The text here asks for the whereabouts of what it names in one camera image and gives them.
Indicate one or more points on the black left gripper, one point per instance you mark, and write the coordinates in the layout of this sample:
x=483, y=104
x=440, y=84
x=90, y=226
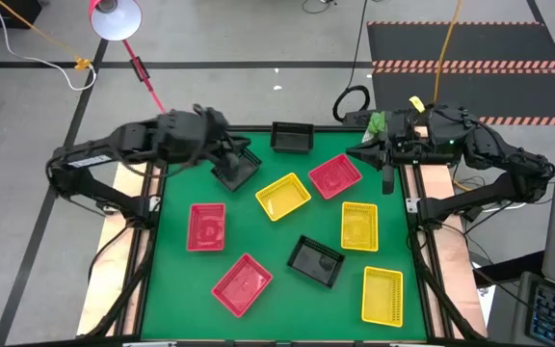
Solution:
x=215, y=135

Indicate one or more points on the green table mat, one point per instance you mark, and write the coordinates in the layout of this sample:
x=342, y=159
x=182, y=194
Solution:
x=176, y=299

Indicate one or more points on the red plastic basket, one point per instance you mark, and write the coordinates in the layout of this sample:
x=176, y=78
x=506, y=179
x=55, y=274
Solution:
x=335, y=177
x=206, y=229
x=242, y=285

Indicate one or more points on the yellow plastic basket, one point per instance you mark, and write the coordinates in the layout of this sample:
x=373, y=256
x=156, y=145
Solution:
x=382, y=296
x=359, y=227
x=283, y=197

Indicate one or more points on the black plastic basket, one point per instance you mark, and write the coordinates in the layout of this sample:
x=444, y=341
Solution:
x=316, y=262
x=292, y=140
x=249, y=166

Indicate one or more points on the black perforated computer case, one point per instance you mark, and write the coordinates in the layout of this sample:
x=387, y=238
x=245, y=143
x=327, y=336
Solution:
x=354, y=118

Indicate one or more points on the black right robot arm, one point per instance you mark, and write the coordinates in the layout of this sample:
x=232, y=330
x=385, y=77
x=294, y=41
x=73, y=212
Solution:
x=480, y=195

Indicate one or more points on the potted green succulent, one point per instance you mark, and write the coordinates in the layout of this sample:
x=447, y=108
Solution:
x=377, y=123

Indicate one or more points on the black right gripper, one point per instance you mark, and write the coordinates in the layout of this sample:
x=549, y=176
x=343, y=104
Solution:
x=407, y=140

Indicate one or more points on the light wooden side board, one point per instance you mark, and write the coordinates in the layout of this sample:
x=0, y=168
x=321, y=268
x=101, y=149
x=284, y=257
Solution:
x=460, y=274
x=111, y=279

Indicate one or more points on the black mat with striped edges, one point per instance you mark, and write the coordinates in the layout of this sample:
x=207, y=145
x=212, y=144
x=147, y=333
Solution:
x=499, y=43
x=499, y=94

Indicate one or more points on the black cabinet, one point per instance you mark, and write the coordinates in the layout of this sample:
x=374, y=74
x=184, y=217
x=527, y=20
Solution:
x=22, y=12

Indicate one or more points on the yellow tape tag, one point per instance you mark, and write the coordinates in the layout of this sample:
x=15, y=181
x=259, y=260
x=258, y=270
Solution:
x=417, y=103

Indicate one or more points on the red desk lamp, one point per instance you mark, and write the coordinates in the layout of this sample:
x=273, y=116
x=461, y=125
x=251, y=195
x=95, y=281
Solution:
x=116, y=21

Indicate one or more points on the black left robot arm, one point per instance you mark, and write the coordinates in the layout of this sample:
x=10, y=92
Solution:
x=128, y=137

